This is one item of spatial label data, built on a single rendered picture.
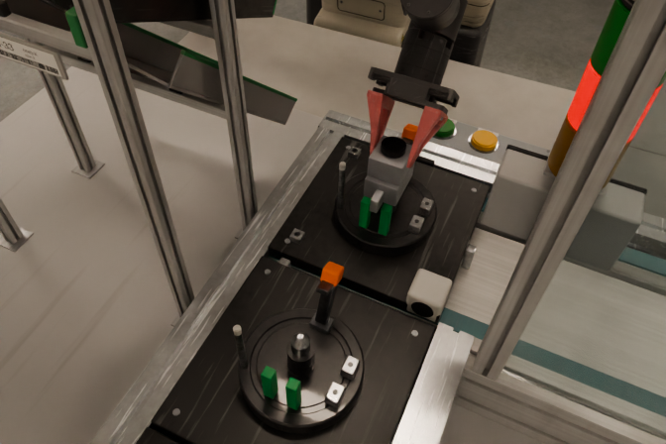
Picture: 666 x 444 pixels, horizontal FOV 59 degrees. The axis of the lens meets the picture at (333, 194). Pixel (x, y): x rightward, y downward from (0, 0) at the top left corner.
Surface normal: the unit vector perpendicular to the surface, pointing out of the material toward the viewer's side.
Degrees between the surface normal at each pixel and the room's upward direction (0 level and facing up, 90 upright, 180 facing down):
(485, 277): 0
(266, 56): 0
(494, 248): 0
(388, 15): 98
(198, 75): 90
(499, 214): 90
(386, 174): 88
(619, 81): 90
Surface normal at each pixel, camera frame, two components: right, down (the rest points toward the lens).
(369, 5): -0.38, 0.77
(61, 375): 0.03, -0.66
